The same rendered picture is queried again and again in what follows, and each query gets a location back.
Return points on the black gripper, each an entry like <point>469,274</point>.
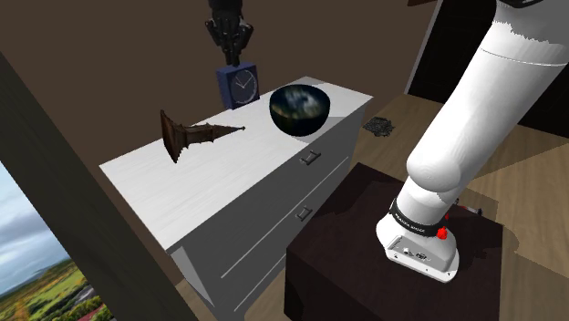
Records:
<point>226,9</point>

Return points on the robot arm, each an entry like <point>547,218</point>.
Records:
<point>484,111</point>

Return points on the blue square clock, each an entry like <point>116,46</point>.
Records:
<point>240,85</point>

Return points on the dark glossy bowl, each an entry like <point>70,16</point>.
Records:
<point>300,110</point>

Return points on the brown tower figure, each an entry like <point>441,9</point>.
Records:
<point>186,134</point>

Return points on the small dark floor object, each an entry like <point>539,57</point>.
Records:
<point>379,126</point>

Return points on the white chest of drawers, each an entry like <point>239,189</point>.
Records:
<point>249,213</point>

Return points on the dark doorway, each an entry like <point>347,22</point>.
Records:
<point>458,57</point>

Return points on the dark brown robot stand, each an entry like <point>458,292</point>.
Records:
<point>351,249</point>

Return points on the window with landscape view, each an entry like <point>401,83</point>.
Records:
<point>40,271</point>

